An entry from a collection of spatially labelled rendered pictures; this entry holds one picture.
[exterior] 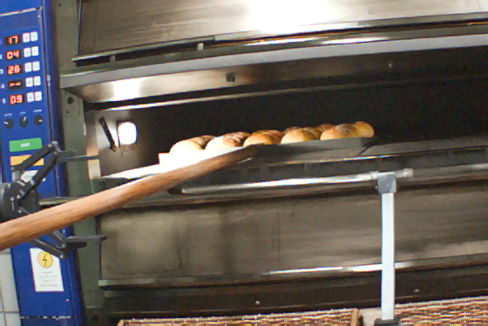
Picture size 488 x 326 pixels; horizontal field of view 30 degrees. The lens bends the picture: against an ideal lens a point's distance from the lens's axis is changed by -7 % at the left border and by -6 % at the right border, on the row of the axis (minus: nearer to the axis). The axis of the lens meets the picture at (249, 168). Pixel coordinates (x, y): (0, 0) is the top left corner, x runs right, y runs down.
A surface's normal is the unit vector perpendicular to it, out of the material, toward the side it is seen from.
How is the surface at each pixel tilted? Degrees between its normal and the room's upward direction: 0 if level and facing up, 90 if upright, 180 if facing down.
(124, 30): 70
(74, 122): 90
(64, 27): 90
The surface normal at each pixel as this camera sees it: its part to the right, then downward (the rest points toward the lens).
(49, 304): -0.20, 0.08
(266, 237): -0.22, -0.26
